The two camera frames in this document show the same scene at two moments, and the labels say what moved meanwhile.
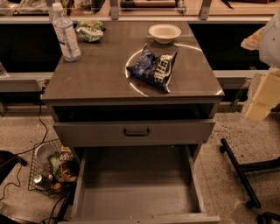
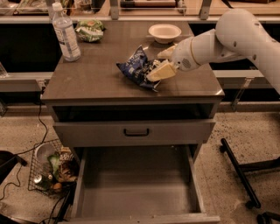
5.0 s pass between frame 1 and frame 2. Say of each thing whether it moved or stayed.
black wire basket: stayed
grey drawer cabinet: stayed
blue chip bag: moved
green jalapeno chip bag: stayed
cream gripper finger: moved
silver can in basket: stayed
